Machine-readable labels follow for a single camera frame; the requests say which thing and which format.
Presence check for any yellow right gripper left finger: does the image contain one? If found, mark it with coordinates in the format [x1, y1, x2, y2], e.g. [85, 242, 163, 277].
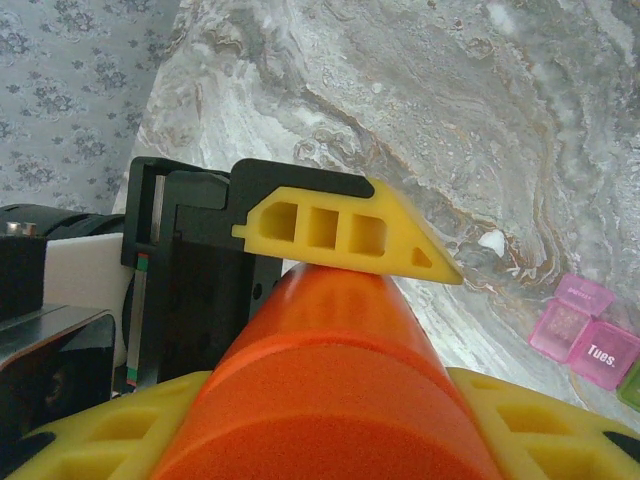
[14, 372, 211, 480]

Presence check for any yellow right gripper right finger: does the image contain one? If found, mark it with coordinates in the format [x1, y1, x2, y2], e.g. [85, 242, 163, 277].
[444, 367, 640, 480]

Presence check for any pink pill box Tues print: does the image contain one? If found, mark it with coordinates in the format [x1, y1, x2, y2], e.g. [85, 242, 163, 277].
[569, 319, 640, 392]

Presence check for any pink pill box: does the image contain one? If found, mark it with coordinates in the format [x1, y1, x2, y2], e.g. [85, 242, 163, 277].
[527, 273, 615, 369]

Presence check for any orange plastic cup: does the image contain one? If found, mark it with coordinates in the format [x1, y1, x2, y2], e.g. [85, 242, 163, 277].
[154, 263, 482, 480]

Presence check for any small white pill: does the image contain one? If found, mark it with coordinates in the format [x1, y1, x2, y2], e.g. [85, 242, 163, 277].
[477, 230, 506, 259]

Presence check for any green pill box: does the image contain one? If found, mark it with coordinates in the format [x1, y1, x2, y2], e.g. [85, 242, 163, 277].
[615, 362, 640, 407]

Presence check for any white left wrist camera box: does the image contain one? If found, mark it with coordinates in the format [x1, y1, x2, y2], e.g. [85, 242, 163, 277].
[0, 235, 136, 436]

